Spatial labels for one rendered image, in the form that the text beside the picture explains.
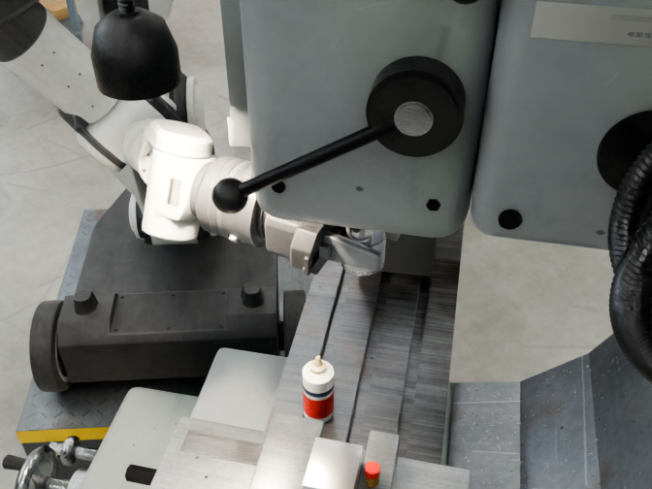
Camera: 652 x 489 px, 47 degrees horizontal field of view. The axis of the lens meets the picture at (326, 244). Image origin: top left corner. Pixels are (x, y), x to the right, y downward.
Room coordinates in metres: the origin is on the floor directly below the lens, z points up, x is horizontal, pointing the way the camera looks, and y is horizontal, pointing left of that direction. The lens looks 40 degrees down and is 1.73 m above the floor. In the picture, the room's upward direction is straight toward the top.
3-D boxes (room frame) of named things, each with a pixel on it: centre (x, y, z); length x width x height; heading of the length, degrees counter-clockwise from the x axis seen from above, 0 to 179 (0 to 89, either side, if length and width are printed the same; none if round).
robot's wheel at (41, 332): (1.12, 0.60, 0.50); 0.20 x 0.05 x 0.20; 3
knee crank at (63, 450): (0.84, 0.45, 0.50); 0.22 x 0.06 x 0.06; 79
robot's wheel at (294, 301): (1.15, 0.07, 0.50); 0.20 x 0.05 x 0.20; 3
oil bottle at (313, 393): (0.62, 0.01, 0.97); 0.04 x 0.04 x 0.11
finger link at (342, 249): (0.57, -0.02, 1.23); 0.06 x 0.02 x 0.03; 64
